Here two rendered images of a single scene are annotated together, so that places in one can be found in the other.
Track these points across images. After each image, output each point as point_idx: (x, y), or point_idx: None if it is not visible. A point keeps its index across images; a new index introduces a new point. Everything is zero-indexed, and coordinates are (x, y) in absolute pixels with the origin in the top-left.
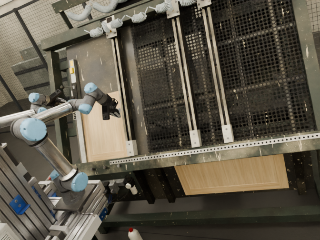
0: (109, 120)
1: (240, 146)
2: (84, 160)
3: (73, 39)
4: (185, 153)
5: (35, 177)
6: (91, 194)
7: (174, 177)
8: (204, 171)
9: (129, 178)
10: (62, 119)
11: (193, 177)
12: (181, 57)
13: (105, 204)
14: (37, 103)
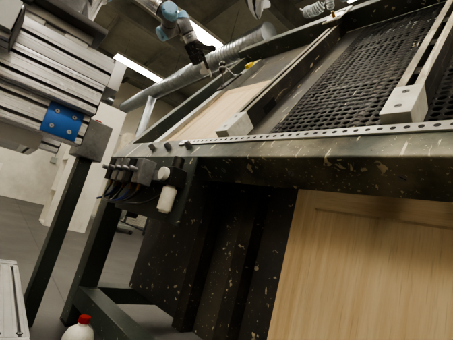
0: (240, 104)
1: None
2: (156, 141)
3: (278, 39)
4: (344, 131)
5: None
6: (81, 45)
7: (268, 285)
8: (364, 301)
9: (178, 162)
10: (189, 109)
11: (318, 308)
12: (449, 14)
13: (83, 105)
14: (177, 20)
